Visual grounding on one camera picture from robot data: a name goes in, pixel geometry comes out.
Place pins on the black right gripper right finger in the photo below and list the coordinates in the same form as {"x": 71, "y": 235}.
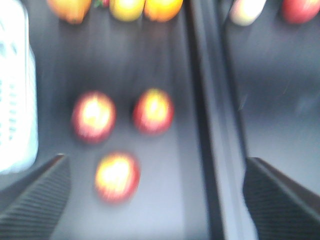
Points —
{"x": 281, "y": 208}

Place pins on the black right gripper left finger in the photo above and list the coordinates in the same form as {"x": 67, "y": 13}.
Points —
{"x": 31, "y": 208}

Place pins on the light blue plastic basket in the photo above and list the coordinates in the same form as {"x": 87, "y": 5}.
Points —
{"x": 18, "y": 90}

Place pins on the red apple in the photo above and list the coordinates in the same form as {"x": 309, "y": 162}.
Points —
{"x": 93, "y": 116}
{"x": 117, "y": 177}
{"x": 153, "y": 112}

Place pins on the black wooden produce stand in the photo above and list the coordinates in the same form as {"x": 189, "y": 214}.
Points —
{"x": 238, "y": 92}

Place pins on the red apple middle tray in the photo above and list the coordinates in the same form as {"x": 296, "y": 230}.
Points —
{"x": 299, "y": 11}

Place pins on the orange near centre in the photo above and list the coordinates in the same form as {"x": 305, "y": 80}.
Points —
{"x": 71, "y": 11}

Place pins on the yellow apple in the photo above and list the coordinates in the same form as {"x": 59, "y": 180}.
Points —
{"x": 126, "y": 10}

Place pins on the large orange right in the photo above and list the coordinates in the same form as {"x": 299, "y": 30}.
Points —
{"x": 162, "y": 10}

